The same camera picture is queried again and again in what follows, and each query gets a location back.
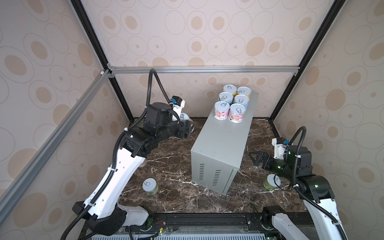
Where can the brown label can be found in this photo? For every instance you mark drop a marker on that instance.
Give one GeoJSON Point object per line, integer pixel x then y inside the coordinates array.
{"type": "Point", "coordinates": [186, 117]}

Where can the light blue label can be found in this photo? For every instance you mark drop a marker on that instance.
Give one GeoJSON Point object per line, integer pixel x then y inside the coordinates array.
{"type": "Point", "coordinates": [226, 97]}

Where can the black corner frame post right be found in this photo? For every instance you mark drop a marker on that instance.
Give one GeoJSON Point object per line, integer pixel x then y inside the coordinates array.
{"type": "Point", "coordinates": [319, 36]}

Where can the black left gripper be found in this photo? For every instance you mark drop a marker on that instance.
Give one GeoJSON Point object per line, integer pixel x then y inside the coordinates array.
{"type": "Point", "coordinates": [185, 128]}

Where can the black corner frame post left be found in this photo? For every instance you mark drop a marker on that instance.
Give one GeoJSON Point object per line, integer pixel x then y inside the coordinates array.
{"type": "Point", "coordinates": [98, 49]}

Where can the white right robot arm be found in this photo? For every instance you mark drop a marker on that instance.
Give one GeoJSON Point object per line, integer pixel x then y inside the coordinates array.
{"type": "Point", "coordinates": [294, 163]}

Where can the pink flower label can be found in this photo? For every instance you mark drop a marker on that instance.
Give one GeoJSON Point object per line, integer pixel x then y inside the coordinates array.
{"type": "Point", "coordinates": [236, 113]}

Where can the green label can left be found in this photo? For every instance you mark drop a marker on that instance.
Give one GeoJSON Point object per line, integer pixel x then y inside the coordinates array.
{"type": "Point", "coordinates": [150, 186]}

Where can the green label can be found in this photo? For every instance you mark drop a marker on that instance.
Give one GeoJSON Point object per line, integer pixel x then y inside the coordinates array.
{"type": "Point", "coordinates": [272, 182]}
{"type": "Point", "coordinates": [150, 186]}

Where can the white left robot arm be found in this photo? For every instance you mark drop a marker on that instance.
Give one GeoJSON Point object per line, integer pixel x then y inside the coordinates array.
{"type": "Point", "coordinates": [101, 210]}

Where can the silver aluminium crossbar back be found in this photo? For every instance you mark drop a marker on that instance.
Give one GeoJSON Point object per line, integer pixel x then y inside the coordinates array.
{"type": "Point", "coordinates": [206, 69]}

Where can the green label can right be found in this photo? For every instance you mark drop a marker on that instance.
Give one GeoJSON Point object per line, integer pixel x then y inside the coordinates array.
{"type": "Point", "coordinates": [272, 182]}

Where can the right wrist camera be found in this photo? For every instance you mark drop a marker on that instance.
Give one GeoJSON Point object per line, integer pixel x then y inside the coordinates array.
{"type": "Point", "coordinates": [280, 144]}

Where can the black corner frame post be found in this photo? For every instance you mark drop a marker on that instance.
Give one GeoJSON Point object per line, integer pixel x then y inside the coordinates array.
{"type": "Point", "coordinates": [98, 49]}
{"type": "Point", "coordinates": [319, 36]}

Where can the yellow orange label can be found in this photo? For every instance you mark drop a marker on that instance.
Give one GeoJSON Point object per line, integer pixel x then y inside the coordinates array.
{"type": "Point", "coordinates": [244, 91]}

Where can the grey metal cabinet box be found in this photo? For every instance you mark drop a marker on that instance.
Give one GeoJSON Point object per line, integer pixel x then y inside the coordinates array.
{"type": "Point", "coordinates": [217, 153]}

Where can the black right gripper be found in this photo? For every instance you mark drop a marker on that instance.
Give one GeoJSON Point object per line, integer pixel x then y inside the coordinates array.
{"type": "Point", "coordinates": [268, 158]}

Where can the silver aluminium rail left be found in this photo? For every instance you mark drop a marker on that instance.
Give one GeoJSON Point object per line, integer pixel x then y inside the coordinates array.
{"type": "Point", "coordinates": [21, 184]}

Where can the teal label can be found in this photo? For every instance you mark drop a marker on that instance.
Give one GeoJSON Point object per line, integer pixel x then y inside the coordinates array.
{"type": "Point", "coordinates": [242, 99]}

